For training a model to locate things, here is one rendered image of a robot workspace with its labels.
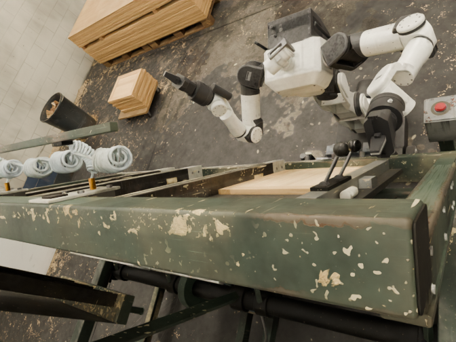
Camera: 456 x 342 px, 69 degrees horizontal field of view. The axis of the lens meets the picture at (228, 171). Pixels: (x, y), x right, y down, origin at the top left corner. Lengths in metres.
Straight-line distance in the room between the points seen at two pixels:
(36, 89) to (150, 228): 6.11
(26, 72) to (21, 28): 0.71
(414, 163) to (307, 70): 0.58
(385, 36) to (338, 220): 0.98
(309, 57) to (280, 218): 1.09
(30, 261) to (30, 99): 2.83
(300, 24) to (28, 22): 5.86
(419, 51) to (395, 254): 0.85
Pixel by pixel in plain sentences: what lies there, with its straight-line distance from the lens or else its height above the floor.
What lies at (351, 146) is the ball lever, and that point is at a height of 1.45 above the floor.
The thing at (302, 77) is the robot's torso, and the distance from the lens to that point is 1.42.
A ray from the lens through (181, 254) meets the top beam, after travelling 0.51.
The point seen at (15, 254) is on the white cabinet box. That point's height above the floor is 0.44.
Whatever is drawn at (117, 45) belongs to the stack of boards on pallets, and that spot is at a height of 0.31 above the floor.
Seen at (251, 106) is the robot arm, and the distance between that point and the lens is 1.58.
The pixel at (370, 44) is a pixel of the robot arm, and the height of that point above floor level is 1.37.
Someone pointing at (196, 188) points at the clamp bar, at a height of 1.48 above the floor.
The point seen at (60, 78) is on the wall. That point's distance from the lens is 6.84.
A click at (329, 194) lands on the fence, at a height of 1.51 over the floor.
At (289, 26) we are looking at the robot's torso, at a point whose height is 1.40.
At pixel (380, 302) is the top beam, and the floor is 1.90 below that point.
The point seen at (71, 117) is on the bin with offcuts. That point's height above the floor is 0.40.
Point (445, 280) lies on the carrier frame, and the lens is 1.51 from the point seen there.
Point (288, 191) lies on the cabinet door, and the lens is 1.10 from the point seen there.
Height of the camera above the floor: 2.27
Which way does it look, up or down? 46 degrees down
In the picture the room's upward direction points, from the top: 53 degrees counter-clockwise
